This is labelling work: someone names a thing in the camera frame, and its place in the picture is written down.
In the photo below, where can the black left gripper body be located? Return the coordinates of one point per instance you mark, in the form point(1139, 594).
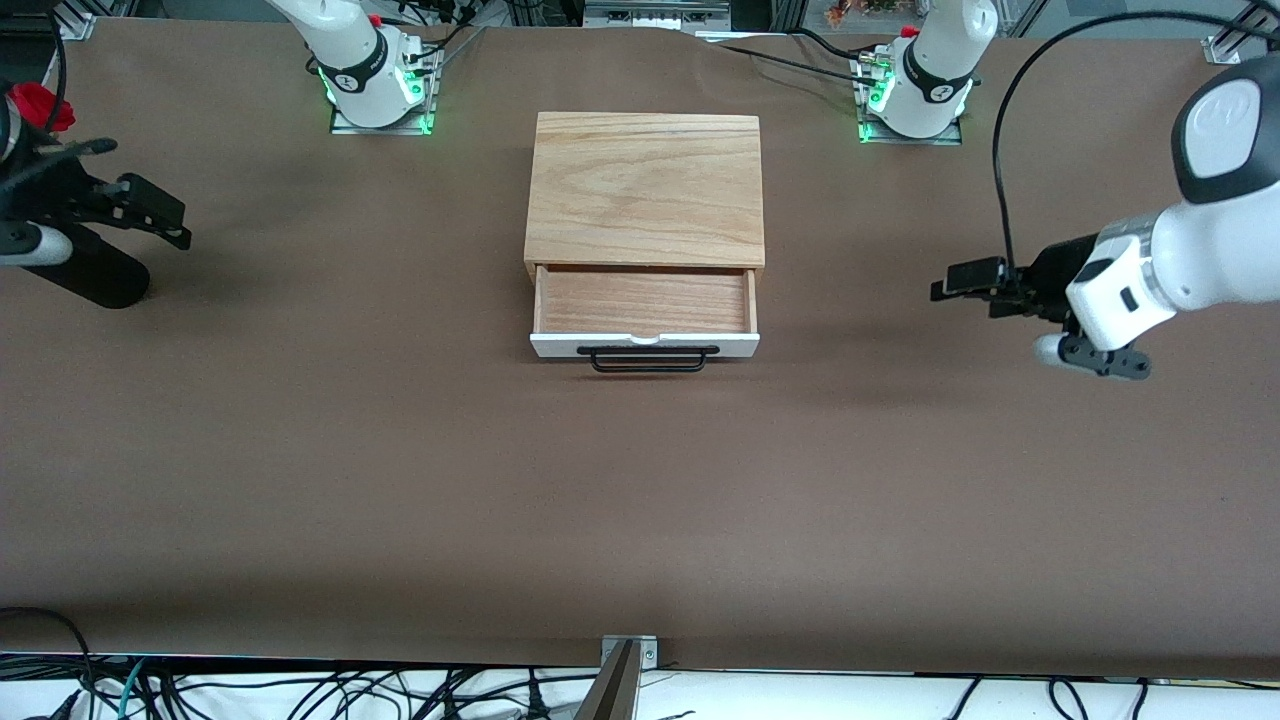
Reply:
point(1054, 270)

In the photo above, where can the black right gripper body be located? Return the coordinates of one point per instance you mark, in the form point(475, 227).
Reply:
point(62, 193)

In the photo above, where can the white-fronted wooden drawer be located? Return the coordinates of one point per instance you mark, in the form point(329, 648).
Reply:
point(645, 300)

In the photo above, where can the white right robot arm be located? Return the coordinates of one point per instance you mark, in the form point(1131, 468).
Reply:
point(360, 60)

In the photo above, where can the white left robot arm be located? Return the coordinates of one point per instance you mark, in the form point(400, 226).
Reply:
point(1220, 250)

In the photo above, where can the wooden drawer cabinet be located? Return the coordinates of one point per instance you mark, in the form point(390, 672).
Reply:
point(645, 190)

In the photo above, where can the red crumpled tape piece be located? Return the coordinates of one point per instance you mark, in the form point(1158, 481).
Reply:
point(40, 105)

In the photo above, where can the orange small object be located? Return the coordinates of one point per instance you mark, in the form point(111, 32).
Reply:
point(860, 12)

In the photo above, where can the brown table cover sheet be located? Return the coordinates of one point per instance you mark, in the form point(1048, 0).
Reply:
point(640, 500)

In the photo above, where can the grey power strip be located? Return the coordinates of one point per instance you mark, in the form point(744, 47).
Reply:
point(655, 12)

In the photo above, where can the brown support bar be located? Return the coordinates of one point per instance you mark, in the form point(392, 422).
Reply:
point(612, 695)

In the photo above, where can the black left camera bracket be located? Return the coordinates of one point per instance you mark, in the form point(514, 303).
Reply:
point(1110, 362)

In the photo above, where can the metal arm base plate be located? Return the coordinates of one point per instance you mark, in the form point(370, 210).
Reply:
point(950, 137)
point(385, 130)

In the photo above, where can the aluminium corner bracket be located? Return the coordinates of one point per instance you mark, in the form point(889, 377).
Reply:
point(76, 22)
point(1232, 45)

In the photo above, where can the metal clamp bracket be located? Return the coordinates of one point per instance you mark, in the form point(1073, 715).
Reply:
point(645, 650)

